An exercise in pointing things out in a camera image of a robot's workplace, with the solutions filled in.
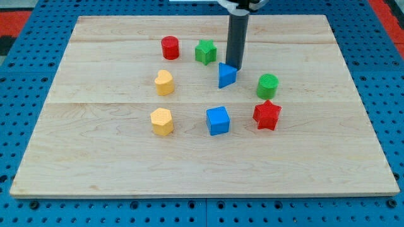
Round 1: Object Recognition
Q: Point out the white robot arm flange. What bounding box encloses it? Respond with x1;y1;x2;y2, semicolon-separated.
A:
217;0;269;16

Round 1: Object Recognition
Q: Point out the green star block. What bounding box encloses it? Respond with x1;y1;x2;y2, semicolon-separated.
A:
194;39;217;66

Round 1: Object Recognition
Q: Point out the red star block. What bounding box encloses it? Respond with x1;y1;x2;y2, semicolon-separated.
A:
253;100;282;131

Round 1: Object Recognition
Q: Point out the blue cube block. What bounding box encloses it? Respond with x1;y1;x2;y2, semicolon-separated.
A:
206;106;230;136

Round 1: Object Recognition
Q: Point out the yellow hexagon block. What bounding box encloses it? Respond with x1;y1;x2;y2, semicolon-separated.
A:
150;108;174;136

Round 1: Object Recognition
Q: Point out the blue triangle block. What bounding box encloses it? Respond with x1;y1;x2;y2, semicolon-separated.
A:
218;62;237;88

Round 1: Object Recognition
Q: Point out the yellow heart block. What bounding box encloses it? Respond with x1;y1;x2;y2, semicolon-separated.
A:
154;69;174;96

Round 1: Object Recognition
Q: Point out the light wooden board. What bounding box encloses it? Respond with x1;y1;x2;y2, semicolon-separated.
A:
9;15;400;199

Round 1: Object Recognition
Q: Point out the green cylinder block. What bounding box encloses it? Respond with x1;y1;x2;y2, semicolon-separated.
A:
256;74;279;100

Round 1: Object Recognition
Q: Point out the red cylinder block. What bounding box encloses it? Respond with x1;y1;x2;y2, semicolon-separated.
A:
160;36;179;60

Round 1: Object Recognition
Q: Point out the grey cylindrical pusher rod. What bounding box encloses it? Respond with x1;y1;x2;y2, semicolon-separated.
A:
225;14;249;71

